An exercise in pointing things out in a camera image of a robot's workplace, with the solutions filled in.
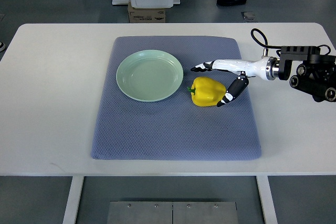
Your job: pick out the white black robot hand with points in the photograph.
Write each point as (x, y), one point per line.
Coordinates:
(264, 68)

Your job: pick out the yellow bell pepper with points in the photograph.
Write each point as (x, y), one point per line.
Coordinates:
(206, 91)

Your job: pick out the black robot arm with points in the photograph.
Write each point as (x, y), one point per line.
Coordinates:
(309, 69)

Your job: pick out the grey floor plate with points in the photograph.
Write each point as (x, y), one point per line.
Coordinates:
(248, 16)

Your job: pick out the light green plate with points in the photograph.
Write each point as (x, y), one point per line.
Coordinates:
(149, 75)

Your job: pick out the white right table leg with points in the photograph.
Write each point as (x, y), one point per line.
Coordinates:
(266, 200)

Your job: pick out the white table leg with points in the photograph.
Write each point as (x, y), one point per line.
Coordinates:
(266, 200)
(73, 200)

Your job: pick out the cardboard box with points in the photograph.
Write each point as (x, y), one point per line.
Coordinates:
(146, 15)

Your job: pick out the white left table leg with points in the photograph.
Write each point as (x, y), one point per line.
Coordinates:
(73, 200)

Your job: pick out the white wheel at left edge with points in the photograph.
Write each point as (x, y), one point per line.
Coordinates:
(2, 46)

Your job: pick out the metal base plate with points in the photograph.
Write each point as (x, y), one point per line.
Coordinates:
(172, 212)

